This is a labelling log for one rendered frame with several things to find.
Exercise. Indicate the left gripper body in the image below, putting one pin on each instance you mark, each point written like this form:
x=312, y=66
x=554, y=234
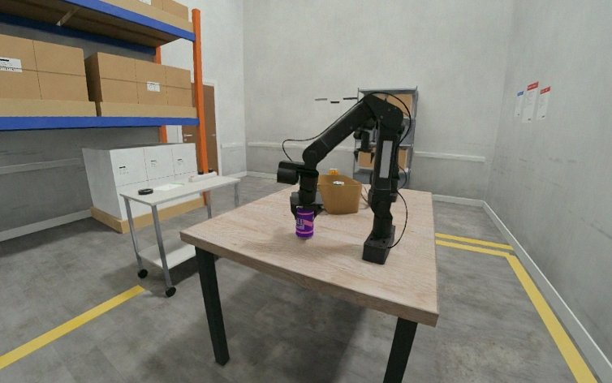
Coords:
x=310, y=200

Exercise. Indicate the tan bag with white handle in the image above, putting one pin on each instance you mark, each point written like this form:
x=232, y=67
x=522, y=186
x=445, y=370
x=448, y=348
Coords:
x=339, y=198

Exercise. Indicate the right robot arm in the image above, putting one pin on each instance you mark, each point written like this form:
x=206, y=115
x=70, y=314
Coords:
x=358, y=135

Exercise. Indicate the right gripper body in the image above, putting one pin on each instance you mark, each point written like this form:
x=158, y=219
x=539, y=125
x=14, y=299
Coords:
x=365, y=146

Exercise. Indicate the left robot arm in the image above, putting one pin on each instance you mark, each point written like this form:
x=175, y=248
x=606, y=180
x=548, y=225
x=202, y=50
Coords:
x=379, y=197

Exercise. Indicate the purple drink can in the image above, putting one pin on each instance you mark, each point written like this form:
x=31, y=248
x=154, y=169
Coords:
x=304, y=223

